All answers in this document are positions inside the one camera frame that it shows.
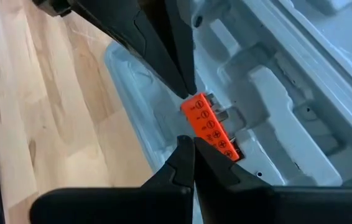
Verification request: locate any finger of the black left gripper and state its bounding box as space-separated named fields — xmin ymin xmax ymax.
xmin=151 ymin=0 xmax=198 ymax=96
xmin=32 ymin=0 xmax=190 ymax=100

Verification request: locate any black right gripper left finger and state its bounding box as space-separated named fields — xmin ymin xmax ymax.
xmin=29 ymin=134 xmax=196 ymax=224

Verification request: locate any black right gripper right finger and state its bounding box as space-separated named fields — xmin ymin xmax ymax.
xmin=193 ymin=137 xmax=352 ymax=224

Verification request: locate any red bit holder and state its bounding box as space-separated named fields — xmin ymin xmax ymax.
xmin=180 ymin=92 xmax=246 ymax=162

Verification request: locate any grey plastic tool case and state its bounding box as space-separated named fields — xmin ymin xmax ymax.
xmin=103 ymin=0 xmax=352 ymax=224

